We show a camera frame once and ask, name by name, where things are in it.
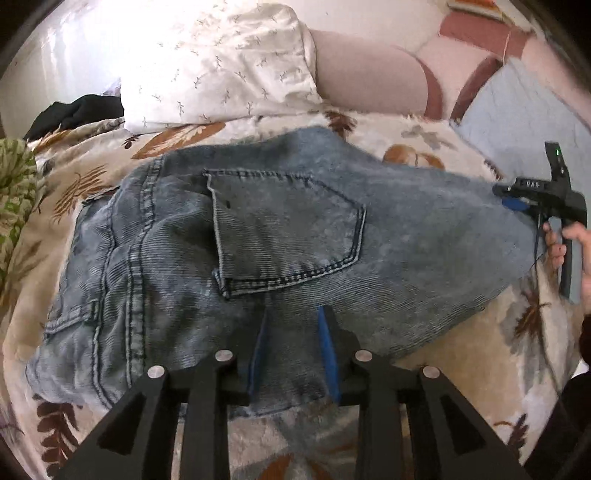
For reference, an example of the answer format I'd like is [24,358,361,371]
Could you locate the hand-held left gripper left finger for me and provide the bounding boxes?
[54,315,272,480]

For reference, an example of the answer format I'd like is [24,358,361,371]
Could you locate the floral bed sheet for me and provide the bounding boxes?
[0,110,583,480]

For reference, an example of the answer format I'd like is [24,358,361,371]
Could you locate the pink bolster cushion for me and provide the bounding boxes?
[307,28,445,120]

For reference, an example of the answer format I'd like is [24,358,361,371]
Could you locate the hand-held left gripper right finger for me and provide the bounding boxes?
[317,305,532,480]

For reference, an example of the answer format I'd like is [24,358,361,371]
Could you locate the person's right hand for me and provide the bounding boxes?
[542,220,591,319]

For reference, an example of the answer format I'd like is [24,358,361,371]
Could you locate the green patterned cloth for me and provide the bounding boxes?
[0,137,38,289]

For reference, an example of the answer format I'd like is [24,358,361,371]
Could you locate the pink patterned blanket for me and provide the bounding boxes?
[388,0,555,121]

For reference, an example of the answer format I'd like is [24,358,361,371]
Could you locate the white leaf-print pillow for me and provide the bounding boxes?
[119,4,324,136]

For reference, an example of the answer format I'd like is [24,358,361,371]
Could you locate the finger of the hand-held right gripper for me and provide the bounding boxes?
[492,183,530,213]

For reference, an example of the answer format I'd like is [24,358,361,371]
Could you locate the blue denim pants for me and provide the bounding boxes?
[25,126,549,418]

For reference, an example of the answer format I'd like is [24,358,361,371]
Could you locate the black cloth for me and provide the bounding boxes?
[23,93,125,140]

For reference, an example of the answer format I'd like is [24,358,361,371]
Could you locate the light blue cloth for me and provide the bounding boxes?
[459,60,591,185]

